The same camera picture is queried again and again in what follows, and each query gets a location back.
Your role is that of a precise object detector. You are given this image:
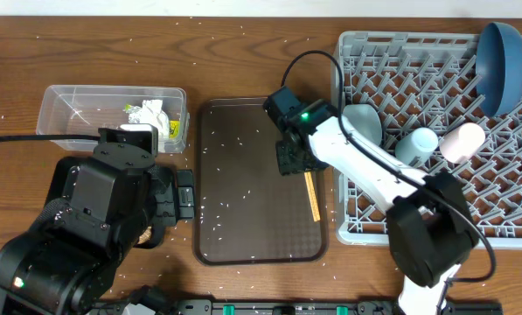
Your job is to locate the brown serving tray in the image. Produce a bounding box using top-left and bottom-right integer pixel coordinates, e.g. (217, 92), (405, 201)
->
(193, 98), (328, 266)

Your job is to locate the grey dishwasher rack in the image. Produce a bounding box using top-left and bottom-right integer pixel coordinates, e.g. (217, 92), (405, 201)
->
(335, 31), (522, 250)

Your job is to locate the black waste tray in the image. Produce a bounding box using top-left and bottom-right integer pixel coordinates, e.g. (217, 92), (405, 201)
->
(45, 157), (173, 249)

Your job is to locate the yellow snack wrapper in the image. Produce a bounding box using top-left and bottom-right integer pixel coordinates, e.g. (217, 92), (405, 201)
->
(124, 104), (180, 139)

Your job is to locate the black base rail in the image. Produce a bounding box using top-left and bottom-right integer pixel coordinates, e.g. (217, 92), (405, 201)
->
(89, 286), (505, 315)

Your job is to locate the light blue cup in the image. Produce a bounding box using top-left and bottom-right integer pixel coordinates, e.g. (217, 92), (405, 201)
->
(394, 128), (439, 167)

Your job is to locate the light blue rice bowl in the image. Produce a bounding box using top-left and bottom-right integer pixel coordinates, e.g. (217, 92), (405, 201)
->
(343, 104), (383, 146)

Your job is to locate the white tissue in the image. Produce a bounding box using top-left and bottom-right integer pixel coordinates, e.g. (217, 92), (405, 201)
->
(129, 100), (170, 139)

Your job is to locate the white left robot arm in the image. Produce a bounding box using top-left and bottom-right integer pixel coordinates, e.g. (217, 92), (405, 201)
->
(0, 124), (195, 314)

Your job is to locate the blue plate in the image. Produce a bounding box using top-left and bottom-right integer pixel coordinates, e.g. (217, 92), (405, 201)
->
(476, 22), (522, 117)

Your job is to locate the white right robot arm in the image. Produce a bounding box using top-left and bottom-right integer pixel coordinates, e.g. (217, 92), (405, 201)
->
(263, 86), (497, 314)

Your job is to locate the clear plastic bin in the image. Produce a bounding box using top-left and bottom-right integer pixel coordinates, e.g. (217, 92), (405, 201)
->
(36, 85), (190, 153)

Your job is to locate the pink cup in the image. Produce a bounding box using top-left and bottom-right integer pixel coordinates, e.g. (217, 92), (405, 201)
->
(439, 122), (486, 164)

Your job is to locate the brown food scrap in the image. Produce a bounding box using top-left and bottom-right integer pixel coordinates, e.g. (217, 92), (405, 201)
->
(137, 227), (152, 245)

